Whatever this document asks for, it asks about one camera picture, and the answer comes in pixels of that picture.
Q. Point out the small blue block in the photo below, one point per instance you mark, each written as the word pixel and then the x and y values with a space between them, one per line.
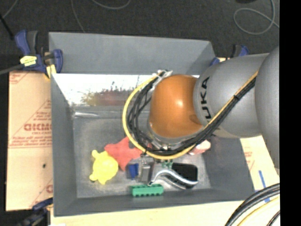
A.
pixel 132 170

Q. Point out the green toy brick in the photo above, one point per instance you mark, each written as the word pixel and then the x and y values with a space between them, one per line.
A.
pixel 147 190

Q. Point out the silver and black curved tool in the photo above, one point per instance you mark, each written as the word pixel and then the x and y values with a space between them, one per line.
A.
pixel 174 178

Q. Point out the red soft toy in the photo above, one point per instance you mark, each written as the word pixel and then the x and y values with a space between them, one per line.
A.
pixel 122 150

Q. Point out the yellow rubber toy animal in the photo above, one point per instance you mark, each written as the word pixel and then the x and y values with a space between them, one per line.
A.
pixel 104 168

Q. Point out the pink and white toy food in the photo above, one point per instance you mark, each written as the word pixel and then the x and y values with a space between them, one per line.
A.
pixel 202 147

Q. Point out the grey metal bin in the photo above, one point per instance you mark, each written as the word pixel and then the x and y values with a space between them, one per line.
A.
pixel 131 55

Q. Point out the brown cardboard board red print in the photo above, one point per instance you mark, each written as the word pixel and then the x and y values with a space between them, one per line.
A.
pixel 28 126

